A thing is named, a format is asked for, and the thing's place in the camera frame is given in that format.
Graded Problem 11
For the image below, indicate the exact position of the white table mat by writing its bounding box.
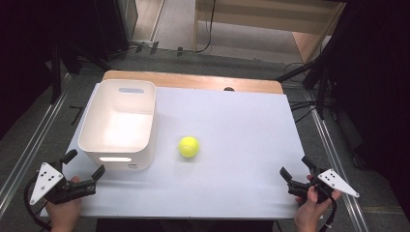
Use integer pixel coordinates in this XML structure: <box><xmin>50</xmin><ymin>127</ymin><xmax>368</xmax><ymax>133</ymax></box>
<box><xmin>40</xmin><ymin>82</ymin><xmax>323</xmax><ymax>220</ymax></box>

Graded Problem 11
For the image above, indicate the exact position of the yellow tennis ball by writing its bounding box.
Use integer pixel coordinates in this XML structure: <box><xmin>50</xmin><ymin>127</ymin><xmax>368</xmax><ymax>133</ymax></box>
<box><xmin>178</xmin><ymin>135</ymin><xmax>200</xmax><ymax>159</ymax></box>

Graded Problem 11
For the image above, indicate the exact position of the black floor cable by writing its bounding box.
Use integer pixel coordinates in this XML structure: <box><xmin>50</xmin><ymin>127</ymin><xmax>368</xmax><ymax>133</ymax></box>
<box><xmin>283</xmin><ymin>62</ymin><xmax>323</xmax><ymax>124</ymax></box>

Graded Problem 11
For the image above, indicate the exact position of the person's right hand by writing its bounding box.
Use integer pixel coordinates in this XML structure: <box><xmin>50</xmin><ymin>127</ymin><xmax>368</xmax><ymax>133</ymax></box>
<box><xmin>293</xmin><ymin>174</ymin><xmax>342</xmax><ymax>232</ymax></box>

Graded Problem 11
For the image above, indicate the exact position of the dark cabinet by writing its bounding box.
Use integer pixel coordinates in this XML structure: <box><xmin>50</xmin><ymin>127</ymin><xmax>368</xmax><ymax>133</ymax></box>
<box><xmin>93</xmin><ymin>0</ymin><xmax>139</xmax><ymax>61</ymax></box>

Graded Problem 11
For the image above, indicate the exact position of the person's left hand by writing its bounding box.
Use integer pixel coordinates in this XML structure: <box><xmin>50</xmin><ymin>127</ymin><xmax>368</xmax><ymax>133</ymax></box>
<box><xmin>44</xmin><ymin>175</ymin><xmax>83</xmax><ymax>232</ymax></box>

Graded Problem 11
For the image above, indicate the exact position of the white plastic storage bin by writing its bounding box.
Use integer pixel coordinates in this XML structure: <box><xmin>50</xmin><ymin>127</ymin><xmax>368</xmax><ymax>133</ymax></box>
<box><xmin>77</xmin><ymin>78</ymin><xmax>158</xmax><ymax>172</ymax></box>

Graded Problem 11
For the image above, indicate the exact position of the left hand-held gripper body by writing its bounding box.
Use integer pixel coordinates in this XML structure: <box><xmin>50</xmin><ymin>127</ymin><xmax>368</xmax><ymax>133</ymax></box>
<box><xmin>29</xmin><ymin>161</ymin><xmax>98</xmax><ymax>206</ymax></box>

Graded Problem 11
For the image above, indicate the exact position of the light wooden cabinet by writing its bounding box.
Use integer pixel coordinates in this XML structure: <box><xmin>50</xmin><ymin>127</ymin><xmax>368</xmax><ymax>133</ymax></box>
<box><xmin>192</xmin><ymin>0</ymin><xmax>346</xmax><ymax>66</ymax></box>

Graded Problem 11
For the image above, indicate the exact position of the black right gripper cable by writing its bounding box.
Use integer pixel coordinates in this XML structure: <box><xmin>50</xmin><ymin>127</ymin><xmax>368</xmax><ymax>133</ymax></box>
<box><xmin>317</xmin><ymin>184</ymin><xmax>338</xmax><ymax>232</ymax></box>

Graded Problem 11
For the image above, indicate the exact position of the black hanging cable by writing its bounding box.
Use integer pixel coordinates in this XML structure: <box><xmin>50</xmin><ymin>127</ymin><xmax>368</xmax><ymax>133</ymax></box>
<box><xmin>194</xmin><ymin>0</ymin><xmax>217</xmax><ymax>54</ymax></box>

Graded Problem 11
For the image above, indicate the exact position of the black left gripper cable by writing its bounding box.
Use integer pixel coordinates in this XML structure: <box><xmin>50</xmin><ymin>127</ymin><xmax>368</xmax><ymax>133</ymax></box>
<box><xmin>23</xmin><ymin>175</ymin><xmax>52</xmax><ymax>232</ymax></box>

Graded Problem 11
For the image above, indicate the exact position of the black metal stand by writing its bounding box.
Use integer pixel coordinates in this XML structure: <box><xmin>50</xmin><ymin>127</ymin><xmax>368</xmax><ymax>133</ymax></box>
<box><xmin>47</xmin><ymin>42</ymin><xmax>112</xmax><ymax>104</ymax></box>
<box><xmin>276</xmin><ymin>6</ymin><xmax>356</xmax><ymax>120</ymax></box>

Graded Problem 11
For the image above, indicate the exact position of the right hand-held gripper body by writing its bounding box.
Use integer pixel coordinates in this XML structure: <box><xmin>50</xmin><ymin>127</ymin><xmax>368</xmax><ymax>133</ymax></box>
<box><xmin>287</xmin><ymin>165</ymin><xmax>361</xmax><ymax>205</ymax></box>

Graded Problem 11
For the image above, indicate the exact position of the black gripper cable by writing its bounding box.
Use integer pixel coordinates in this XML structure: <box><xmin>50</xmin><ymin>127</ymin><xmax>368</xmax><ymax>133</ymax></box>
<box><xmin>317</xmin><ymin>184</ymin><xmax>338</xmax><ymax>232</ymax></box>
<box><xmin>23</xmin><ymin>175</ymin><xmax>52</xmax><ymax>232</ymax></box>

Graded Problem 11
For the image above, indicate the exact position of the aluminium floor rail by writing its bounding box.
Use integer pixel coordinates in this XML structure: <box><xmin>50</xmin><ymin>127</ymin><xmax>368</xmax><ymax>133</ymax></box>
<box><xmin>303</xmin><ymin>91</ymin><xmax>370</xmax><ymax>232</ymax></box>
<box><xmin>0</xmin><ymin>74</ymin><xmax>73</xmax><ymax>212</ymax></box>

